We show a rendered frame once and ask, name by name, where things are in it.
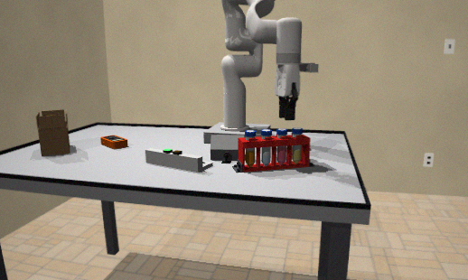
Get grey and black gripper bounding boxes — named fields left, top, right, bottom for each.
left=275, top=63, right=301, bottom=120

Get blue screw cap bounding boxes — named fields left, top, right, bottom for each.
left=261, top=129, right=272, bottom=135
left=276, top=128, right=287, bottom=135
left=292, top=127, right=303, bottom=134
left=245, top=130, right=256, bottom=137

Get brown cardboard box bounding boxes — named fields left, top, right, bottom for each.
left=36, top=109, right=70, bottom=156

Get red tube rack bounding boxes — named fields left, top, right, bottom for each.
left=239, top=134, right=310, bottom=173

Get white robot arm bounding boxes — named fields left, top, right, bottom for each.
left=220, top=0, right=319, bottom=131

